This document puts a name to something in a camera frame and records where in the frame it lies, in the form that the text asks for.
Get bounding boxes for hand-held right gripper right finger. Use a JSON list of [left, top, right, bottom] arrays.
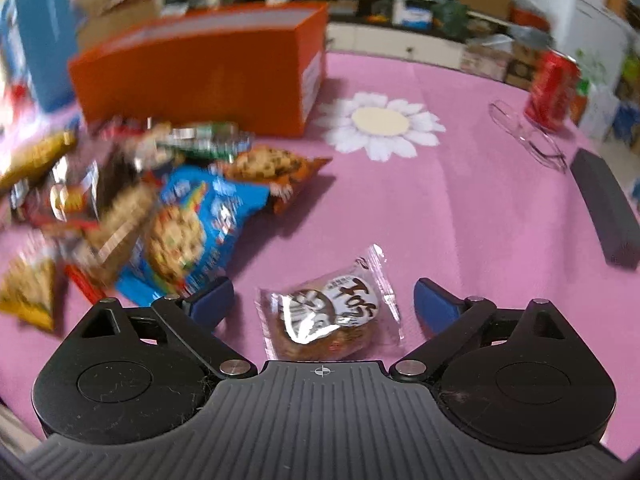
[[390, 277, 583, 382]]

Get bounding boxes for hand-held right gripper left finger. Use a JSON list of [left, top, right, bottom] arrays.
[[65, 276, 258, 380]]

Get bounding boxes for blue cookie packet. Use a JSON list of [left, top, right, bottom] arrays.
[[115, 165, 273, 307]]

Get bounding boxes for clear cookie packet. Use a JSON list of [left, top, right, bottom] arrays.
[[255, 244, 403, 361]]

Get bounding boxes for orange brown cookie packet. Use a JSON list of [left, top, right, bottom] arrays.
[[222, 146, 333, 216]]

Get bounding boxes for red yellow snack packet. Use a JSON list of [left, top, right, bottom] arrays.
[[42, 180, 101, 226]]

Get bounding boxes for orange cardboard box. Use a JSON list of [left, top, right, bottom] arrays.
[[67, 2, 331, 137]]

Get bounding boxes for brown bar snack packet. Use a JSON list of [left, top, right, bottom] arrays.
[[80, 185, 158, 281]]

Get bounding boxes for green striped snack packet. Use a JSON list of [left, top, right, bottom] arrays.
[[165, 122, 256, 161]]

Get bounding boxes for dark snack packet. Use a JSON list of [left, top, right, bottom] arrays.
[[95, 150, 146, 206]]

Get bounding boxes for clear eyeglasses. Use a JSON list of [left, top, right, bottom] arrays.
[[487, 100, 568, 173]]

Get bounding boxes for red white snack packet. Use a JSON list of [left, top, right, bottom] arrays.
[[92, 117, 171, 147]]

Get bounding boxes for red soda can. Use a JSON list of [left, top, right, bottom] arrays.
[[522, 50, 583, 132]]

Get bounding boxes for pile of cardboard cartons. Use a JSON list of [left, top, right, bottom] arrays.
[[460, 35, 538, 88]]

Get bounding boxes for white low cabinet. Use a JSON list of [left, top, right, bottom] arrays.
[[325, 22, 466, 68]]

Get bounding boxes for white fridge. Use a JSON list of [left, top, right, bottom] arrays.
[[525, 0, 628, 96]]

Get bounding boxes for blue thermos jug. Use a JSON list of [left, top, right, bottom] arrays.
[[0, 0, 83, 113]]

